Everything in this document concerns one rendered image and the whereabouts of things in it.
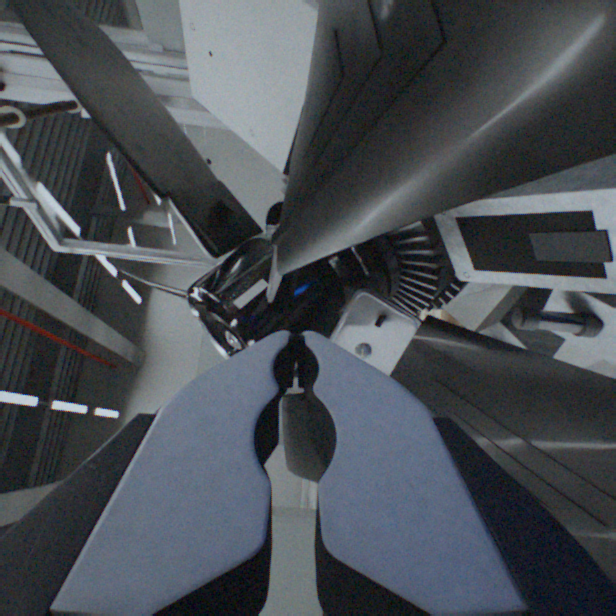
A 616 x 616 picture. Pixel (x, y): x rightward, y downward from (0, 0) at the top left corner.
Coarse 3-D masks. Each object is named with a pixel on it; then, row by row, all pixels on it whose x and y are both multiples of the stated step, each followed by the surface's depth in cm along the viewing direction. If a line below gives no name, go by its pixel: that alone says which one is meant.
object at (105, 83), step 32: (32, 0) 34; (64, 0) 42; (32, 32) 31; (64, 32) 37; (96, 32) 44; (64, 64) 33; (96, 64) 39; (128, 64) 46; (96, 96) 35; (128, 96) 41; (128, 128) 38; (160, 128) 43; (128, 160) 35; (160, 160) 40; (192, 160) 44; (160, 192) 37
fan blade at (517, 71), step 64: (320, 0) 23; (384, 0) 15; (448, 0) 12; (512, 0) 10; (576, 0) 9; (320, 64) 21; (384, 64) 15; (448, 64) 12; (512, 64) 10; (576, 64) 9; (320, 128) 20; (384, 128) 15; (448, 128) 12; (512, 128) 11; (576, 128) 10; (320, 192) 21; (384, 192) 16; (448, 192) 13; (320, 256) 21
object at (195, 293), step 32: (256, 256) 37; (352, 256) 38; (192, 288) 37; (224, 288) 35; (288, 288) 36; (320, 288) 37; (352, 288) 40; (384, 288) 40; (224, 320) 37; (256, 320) 35; (288, 320) 36; (320, 320) 37; (224, 352) 44
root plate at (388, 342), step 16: (352, 304) 38; (368, 304) 37; (384, 304) 36; (352, 320) 38; (368, 320) 37; (384, 320) 37; (400, 320) 36; (416, 320) 35; (336, 336) 39; (352, 336) 38; (368, 336) 37; (384, 336) 36; (400, 336) 36; (352, 352) 38; (384, 352) 36; (400, 352) 36; (384, 368) 36
